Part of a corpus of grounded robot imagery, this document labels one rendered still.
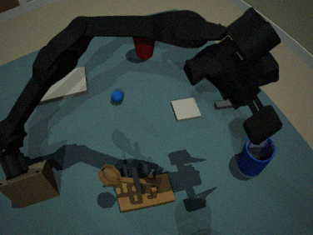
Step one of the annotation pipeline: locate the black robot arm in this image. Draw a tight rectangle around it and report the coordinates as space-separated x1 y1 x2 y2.
0 7 281 181

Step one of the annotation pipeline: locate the red cup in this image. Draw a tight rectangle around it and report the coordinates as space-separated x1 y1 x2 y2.
133 37 156 59

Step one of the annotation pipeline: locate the blue ball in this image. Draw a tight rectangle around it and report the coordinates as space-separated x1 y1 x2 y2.
111 91 124 103

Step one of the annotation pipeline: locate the blue cup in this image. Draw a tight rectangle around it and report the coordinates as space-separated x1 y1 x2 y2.
237 138 276 178

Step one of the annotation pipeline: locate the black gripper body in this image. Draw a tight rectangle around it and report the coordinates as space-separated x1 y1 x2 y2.
218 71 283 146

